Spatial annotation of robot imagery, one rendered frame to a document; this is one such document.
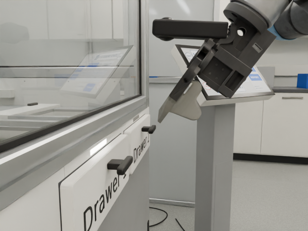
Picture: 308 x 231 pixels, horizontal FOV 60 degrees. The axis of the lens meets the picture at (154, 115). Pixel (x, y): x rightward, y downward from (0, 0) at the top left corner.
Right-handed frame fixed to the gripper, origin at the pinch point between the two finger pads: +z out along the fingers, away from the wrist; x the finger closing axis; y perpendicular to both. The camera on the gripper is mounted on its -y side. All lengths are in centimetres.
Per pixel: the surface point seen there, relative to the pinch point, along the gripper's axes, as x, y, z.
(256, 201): 180, 107, 46
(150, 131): 27.9, 0.3, 10.9
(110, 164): -1.2, -1.7, 12.1
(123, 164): -1.5, 0.1, 10.5
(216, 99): 69, 14, -6
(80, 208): -12.3, -0.9, 14.5
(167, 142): 164, 16, 47
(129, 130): 18.4, -3.8, 11.3
